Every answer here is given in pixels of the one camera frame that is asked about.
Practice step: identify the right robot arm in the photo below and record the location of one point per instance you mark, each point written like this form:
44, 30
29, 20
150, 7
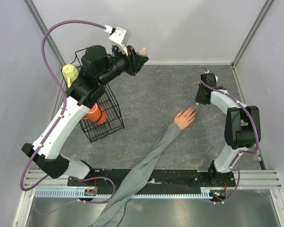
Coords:
242, 132

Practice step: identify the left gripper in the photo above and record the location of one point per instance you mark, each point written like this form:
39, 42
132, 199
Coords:
135, 63

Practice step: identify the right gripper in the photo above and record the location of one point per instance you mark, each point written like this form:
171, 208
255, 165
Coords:
198, 99

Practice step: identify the grey sleeve forearm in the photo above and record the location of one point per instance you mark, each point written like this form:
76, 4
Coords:
136, 179

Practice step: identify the yellow mug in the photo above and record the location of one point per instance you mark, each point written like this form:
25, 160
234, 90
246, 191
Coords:
70, 74

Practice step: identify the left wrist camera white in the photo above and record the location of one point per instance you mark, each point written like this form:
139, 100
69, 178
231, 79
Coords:
118, 36

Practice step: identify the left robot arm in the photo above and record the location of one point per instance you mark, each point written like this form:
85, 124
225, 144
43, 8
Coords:
45, 151

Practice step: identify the black wire rack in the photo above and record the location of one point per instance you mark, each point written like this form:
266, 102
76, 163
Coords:
90, 87

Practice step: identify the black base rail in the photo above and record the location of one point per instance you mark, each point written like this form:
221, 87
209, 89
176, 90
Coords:
160, 182

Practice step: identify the nail polish bottle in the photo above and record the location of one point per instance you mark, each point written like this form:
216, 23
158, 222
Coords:
142, 52

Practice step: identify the orange mug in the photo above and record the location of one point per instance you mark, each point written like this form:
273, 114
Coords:
96, 114

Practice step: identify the mannequin hand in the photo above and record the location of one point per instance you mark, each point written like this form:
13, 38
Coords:
184, 118

